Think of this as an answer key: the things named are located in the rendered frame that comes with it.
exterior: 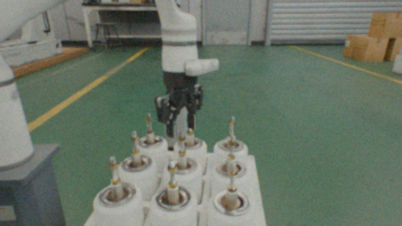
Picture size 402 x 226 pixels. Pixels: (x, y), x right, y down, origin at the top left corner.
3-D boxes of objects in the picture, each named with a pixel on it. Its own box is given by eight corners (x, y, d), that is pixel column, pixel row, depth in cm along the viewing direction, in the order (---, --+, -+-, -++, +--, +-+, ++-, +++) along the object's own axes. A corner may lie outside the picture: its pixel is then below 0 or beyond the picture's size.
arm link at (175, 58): (194, 77, 47) (193, 42, 45) (152, 69, 53) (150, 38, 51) (221, 69, 54) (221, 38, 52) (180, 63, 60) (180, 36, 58)
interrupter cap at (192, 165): (175, 180, 59) (175, 176, 58) (162, 164, 65) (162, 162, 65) (203, 169, 62) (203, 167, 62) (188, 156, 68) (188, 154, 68)
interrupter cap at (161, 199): (181, 217, 48) (181, 214, 48) (147, 206, 51) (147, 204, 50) (197, 192, 54) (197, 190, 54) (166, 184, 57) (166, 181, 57)
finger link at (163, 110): (157, 95, 53) (163, 118, 56) (151, 99, 52) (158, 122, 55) (166, 97, 51) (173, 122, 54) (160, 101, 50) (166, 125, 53)
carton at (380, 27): (401, 38, 332) (408, 12, 321) (382, 38, 331) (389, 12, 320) (384, 35, 360) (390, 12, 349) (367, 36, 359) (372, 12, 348)
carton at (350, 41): (362, 55, 397) (367, 34, 386) (371, 57, 374) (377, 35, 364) (342, 55, 397) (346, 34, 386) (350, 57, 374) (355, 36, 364)
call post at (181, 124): (167, 184, 97) (162, 107, 86) (171, 173, 104) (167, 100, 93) (185, 185, 96) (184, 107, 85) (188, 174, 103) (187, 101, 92)
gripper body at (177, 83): (180, 60, 60) (181, 99, 63) (153, 66, 53) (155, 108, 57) (206, 64, 55) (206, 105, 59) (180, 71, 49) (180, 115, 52)
